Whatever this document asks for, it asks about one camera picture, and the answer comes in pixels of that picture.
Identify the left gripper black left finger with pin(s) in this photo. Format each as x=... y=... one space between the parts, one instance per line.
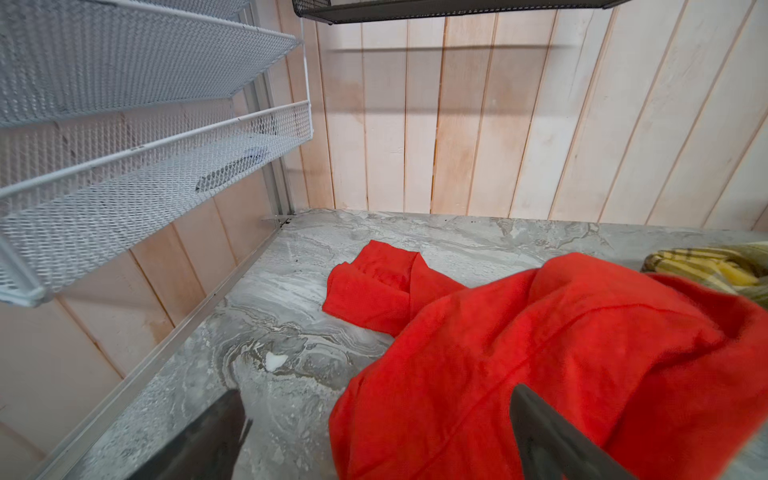
x=207 y=448

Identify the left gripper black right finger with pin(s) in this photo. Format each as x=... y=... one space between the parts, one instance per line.
x=550 y=447

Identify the red cloth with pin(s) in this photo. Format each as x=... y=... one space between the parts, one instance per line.
x=668 y=377

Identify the yellow grey plaid cloth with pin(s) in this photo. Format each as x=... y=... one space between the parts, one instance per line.
x=738 y=269

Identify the white mesh wall shelf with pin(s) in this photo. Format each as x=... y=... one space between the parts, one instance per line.
x=117 y=118

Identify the black mesh wall shelf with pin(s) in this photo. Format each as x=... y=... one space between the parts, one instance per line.
x=348 y=12

